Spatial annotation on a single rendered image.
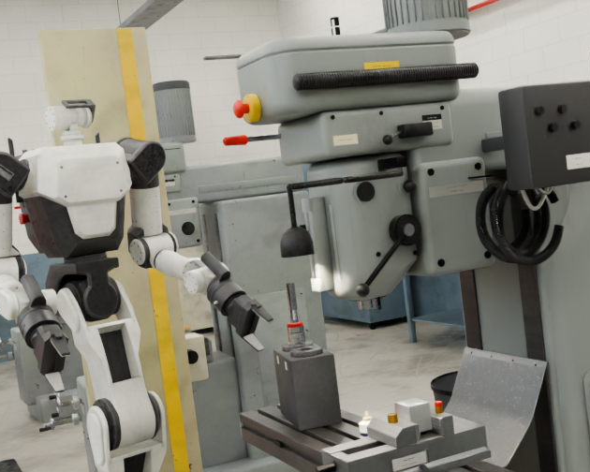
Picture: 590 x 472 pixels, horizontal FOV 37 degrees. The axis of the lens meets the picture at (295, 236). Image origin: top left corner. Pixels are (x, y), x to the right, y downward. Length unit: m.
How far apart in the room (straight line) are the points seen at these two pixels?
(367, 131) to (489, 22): 6.50
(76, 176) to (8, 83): 8.60
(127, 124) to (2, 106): 7.37
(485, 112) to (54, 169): 1.12
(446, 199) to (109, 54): 1.98
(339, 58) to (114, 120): 1.85
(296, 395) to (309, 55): 0.93
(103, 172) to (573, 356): 1.30
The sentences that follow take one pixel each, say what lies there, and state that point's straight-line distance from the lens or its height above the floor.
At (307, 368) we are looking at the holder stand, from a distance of 2.35.
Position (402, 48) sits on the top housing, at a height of 1.85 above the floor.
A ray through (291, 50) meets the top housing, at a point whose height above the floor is 1.86.
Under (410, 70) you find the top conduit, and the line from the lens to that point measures 1.96.
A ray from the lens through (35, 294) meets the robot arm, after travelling 2.18.
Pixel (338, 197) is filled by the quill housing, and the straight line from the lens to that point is 1.94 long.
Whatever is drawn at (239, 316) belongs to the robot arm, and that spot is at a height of 1.25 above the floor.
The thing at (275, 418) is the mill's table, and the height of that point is 0.94.
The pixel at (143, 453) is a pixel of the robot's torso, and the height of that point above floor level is 0.90.
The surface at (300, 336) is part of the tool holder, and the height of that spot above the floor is 1.17.
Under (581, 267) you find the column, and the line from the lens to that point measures 2.19.
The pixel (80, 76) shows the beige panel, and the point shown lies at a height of 2.12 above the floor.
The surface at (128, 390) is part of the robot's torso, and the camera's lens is 2.46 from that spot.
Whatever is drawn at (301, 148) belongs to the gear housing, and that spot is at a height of 1.66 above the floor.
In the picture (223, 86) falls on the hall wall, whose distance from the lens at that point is 11.69.
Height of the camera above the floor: 1.57
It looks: 3 degrees down
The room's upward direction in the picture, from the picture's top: 7 degrees counter-clockwise
